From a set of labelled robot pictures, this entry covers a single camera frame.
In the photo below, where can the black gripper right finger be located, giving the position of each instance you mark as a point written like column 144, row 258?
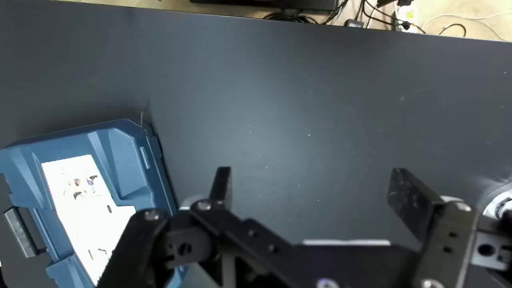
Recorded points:
column 426, row 224

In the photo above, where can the blue plastic case white label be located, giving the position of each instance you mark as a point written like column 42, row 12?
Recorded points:
column 122, row 160

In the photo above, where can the black monitor base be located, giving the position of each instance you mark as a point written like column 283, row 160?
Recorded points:
column 266, row 4

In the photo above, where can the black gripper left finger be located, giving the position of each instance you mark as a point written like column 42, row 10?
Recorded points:
column 221, row 186

